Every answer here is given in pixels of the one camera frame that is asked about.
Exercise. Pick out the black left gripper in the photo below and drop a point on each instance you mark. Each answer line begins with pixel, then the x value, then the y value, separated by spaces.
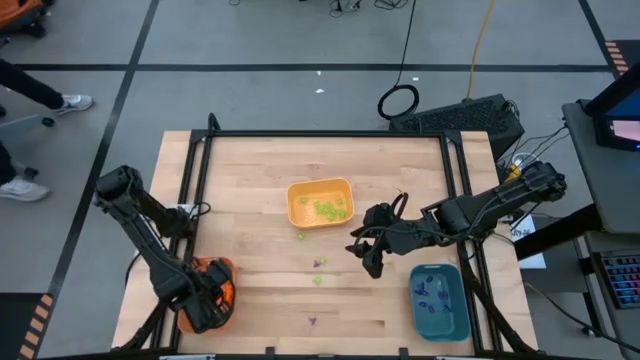
pixel 200 300

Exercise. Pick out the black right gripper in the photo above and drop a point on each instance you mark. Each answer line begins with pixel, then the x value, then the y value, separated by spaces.
pixel 390 237

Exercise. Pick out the orange plastic bin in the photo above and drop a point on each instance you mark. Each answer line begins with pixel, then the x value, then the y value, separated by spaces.
pixel 184 326

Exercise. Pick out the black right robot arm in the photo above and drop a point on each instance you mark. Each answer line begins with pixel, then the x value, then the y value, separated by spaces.
pixel 495 205

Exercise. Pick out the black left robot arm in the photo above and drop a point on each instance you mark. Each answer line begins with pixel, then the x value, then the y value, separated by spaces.
pixel 140 225

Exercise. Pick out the yellow plastic bin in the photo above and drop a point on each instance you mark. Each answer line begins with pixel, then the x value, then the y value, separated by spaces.
pixel 307 217

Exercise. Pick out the teal plastic bin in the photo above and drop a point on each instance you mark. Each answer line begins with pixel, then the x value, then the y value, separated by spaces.
pixel 440 325

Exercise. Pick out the white paper label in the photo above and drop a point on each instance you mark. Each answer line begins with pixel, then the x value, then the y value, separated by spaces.
pixel 527 240

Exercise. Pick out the black orange striped floor mat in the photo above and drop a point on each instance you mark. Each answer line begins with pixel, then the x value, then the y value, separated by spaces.
pixel 30 325
pixel 620 55

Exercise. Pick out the black desk leg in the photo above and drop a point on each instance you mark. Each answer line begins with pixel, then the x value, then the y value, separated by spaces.
pixel 555 232

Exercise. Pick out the grey keyboard shelf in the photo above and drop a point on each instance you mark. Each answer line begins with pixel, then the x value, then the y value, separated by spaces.
pixel 600 325

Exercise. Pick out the grey desk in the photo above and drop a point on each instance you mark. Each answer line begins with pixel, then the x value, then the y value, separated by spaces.
pixel 605 185

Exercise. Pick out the backlit keyboard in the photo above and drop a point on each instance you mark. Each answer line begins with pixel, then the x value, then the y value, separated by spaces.
pixel 622 277

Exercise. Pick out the person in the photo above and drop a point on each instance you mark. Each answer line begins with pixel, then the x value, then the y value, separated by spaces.
pixel 25 85

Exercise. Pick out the black monitor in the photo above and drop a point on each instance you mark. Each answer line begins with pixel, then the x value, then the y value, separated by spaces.
pixel 617 115

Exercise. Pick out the orange chair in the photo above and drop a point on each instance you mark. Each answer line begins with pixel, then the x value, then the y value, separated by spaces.
pixel 20 12

